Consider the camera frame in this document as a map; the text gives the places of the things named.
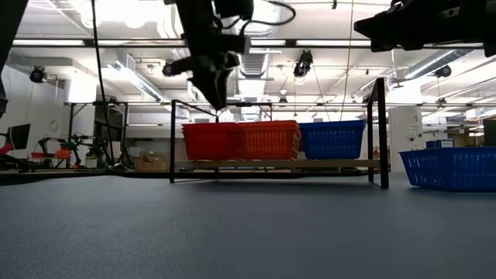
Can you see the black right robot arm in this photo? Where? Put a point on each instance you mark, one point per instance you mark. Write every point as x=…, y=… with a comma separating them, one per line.
x=490, y=27

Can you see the red plastic basket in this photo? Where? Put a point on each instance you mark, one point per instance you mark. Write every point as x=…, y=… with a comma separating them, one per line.
x=209, y=147
x=209, y=124

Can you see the wooden shelf with black frame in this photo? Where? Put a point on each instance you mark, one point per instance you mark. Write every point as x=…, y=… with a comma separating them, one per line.
x=271, y=164

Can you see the brown cardboard box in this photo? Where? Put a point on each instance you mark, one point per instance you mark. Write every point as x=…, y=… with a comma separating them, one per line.
x=149, y=162

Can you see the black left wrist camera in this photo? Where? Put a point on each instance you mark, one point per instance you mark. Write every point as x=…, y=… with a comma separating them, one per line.
x=180, y=69

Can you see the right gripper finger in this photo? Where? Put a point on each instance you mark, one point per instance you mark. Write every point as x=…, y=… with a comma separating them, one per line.
x=395, y=45
x=387, y=23

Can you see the blue table mat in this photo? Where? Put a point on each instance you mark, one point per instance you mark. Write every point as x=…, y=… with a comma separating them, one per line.
x=232, y=232

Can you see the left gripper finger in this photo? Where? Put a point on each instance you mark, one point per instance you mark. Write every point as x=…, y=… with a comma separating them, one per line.
x=205, y=87
x=221, y=91

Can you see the blue plastic basket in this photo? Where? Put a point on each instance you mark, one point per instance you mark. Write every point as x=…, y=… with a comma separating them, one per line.
x=445, y=170
x=333, y=143
x=333, y=122

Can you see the orange plastic basket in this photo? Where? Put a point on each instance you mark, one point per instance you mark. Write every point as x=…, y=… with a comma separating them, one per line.
x=267, y=143

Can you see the small blue box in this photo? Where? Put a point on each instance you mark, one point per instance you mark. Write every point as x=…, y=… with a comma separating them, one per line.
x=439, y=143

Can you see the black monitor on stand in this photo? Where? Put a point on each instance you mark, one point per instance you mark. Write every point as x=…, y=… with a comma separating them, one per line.
x=19, y=136

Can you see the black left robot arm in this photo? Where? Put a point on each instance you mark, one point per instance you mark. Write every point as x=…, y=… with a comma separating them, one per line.
x=193, y=9

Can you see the long ceiling light strip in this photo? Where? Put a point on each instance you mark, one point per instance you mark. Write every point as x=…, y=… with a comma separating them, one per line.
x=269, y=42
x=333, y=42
x=50, y=42

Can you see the black metal workstation frame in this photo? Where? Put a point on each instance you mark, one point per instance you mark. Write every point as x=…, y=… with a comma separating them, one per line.
x=71, y=128

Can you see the black ceiling spotlight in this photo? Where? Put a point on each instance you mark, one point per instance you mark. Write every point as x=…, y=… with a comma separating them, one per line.
x=443, y=71
x=303, y=64
x=37, y=74

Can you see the silver ventilation duct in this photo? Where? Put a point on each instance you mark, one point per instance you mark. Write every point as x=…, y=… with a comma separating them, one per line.
x=253, y=66

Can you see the black table frame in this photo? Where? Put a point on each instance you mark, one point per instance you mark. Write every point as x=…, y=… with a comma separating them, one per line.
x=58, y=178

